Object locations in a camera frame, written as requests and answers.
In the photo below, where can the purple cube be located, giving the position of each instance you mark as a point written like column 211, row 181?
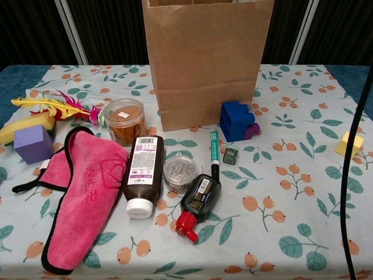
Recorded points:
column 32, row 146

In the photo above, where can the yellow banana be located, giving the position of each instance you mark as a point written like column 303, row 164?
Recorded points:
column 17, row 125

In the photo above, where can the floral print tablecloth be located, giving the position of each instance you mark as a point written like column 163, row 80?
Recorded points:
column 204, row 256

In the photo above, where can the black bottle red cap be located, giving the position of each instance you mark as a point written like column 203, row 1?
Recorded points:
column 201, row 195

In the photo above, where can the green marker pen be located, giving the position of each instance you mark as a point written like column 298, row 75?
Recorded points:
column 214, row 148

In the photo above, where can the pink cloth black trim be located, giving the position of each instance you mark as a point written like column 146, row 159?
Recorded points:
column 87, row 189

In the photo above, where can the brown paper bag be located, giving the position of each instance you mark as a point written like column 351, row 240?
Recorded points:
column 204, row 58

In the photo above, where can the blue toy block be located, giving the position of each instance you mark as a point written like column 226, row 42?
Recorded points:
column 236, row 121

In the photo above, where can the yellow cube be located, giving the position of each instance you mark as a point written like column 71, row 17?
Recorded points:
column 341, row 144

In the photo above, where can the clear round paperclip box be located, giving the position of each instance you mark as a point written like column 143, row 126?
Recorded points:
column 179, row 172

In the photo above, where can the black pleated partition panel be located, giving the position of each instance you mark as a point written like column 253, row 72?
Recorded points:
column 344, row 29
column 116, row 29
column 29, row 29
column 285, row 29

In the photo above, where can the yellow pink feather toy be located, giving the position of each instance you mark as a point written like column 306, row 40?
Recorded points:
column 62, row 108

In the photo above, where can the brown bottle white cap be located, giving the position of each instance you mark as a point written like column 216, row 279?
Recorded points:
column 142, row 181

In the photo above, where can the small purple block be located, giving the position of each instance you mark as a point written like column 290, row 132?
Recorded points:
column 253, row 131

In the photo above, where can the clear jar rubber bands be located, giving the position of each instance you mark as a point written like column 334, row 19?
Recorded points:
column 125, row 122

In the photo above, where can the blue table cover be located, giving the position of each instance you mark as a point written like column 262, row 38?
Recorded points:
column 17, row 78

